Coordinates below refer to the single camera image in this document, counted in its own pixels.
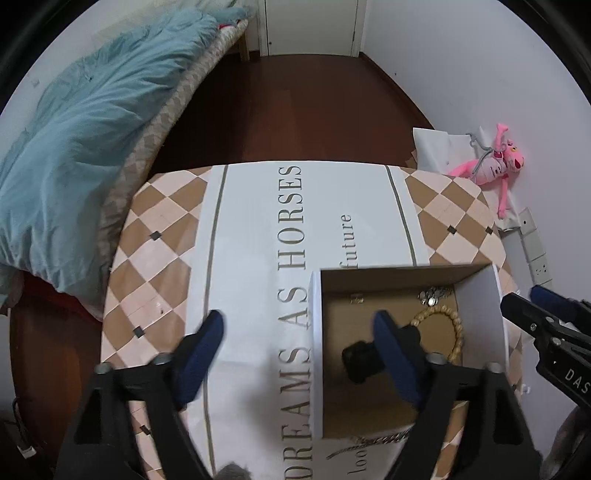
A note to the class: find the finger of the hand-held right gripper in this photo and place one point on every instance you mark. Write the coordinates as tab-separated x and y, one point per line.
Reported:
556	301
524	314

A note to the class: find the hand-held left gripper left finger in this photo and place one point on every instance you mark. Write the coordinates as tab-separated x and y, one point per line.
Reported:
203	355

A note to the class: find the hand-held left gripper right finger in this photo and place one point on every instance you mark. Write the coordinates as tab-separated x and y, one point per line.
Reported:
392	364

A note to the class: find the white cardboard box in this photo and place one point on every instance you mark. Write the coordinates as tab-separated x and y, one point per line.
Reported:
485	304

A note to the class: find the silver charm jewelry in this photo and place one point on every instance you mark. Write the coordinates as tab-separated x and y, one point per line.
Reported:
434	295

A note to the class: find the small black object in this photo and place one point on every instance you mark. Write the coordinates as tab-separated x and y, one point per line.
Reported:
360	364

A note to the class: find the white power strip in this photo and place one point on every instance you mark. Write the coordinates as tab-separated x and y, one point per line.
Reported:
538	249

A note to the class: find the small gold earring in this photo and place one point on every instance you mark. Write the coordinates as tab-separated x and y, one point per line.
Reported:
356	299

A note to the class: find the checkered tablecloth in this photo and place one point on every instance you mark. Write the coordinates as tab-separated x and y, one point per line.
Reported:
157	258

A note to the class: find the grey fluffy object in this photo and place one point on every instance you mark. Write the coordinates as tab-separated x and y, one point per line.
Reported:
233	473

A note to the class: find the white printed cloth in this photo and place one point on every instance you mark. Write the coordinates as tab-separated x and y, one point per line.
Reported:
258	240

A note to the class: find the pink plush toy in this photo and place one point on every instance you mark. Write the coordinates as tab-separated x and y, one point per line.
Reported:
496	166

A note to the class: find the grey clothes hanger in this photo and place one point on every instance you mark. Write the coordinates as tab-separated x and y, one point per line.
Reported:
482	146

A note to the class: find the white paper bag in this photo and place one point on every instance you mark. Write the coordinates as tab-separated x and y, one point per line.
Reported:
434	147

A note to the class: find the beige checkered mattress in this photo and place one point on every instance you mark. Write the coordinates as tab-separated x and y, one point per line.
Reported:
152	134

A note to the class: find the light blue blanket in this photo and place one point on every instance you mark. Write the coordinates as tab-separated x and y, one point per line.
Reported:
78	138

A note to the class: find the wooden bed leg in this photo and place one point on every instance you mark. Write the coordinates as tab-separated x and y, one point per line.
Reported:
244	47

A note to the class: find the teal cloth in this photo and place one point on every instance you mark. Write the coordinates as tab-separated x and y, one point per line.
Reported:
231	14

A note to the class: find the white door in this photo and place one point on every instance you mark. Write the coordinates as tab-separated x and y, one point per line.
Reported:
309	25

